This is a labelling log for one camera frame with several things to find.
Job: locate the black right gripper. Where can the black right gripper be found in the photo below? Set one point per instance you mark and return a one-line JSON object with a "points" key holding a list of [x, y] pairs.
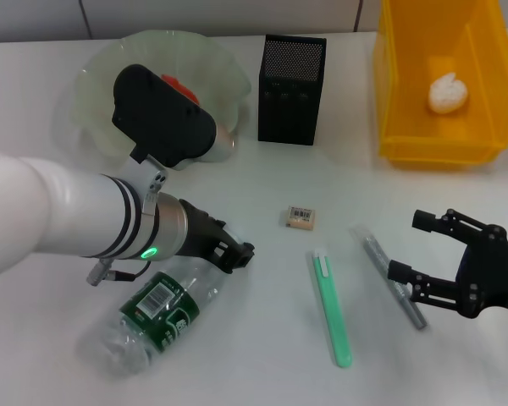
{"points": [[495, 275]]}

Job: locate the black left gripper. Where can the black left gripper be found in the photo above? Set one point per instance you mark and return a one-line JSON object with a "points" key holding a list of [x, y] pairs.
{"points": [[207, 237]]}

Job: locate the grey marker pen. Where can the grey marker pen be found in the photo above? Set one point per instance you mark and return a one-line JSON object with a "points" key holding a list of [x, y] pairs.
{"points": [[374, 254]]}

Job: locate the beige eraser with barcode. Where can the beige eraser with barcode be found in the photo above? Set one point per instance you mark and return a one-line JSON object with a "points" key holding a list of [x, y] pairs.
{"points": [[297, 218]]}

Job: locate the clear bottle with green label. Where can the clear bottle with green label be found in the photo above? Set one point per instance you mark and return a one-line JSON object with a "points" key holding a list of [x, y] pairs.
{"points": [[161, 313]]}

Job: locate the mint green pen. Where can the mint green pen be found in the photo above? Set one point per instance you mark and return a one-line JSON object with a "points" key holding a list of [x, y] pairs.
{"points": [[334, 313]]}

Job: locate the white paper ball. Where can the white paper ball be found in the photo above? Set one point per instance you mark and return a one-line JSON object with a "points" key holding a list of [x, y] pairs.
{"points": [[448, 95]]}

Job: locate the orange toy fruit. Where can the orange toy fruit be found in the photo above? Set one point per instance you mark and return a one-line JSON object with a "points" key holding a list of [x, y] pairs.
{"points": [[182, 86]]}

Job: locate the white and silver left arm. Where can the white and silver left arm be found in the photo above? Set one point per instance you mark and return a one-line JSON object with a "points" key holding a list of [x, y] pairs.
{"points": [[67, 211]]}

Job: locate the black mesh pen holder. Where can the black mesh pen holder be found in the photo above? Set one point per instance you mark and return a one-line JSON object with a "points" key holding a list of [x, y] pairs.
{"points": [[290, 101]]}

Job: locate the translucent green wavy fruit bowl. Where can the translucent green wavy fruit bowl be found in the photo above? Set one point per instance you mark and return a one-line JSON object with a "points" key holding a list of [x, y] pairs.
{"points": [[97, 84]]}

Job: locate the yellow plastic bin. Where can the yellow plastic bin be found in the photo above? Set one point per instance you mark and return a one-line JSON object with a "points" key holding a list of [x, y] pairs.
{"points": [[406, 127]]}

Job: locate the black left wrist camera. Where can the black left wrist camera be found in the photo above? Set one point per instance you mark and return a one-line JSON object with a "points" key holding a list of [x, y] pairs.
{"points": [[161, 114]]}

